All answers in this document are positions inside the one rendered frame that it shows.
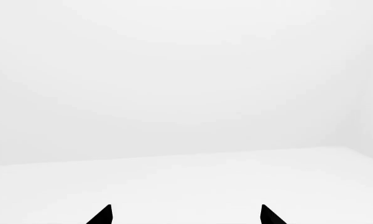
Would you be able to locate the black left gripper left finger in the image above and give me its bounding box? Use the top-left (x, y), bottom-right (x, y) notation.
top-left (85, 203), bottom-right (114, 224)

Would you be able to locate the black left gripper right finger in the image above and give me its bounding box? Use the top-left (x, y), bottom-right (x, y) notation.
top-left (260, 203), bottom-right (288, 224)

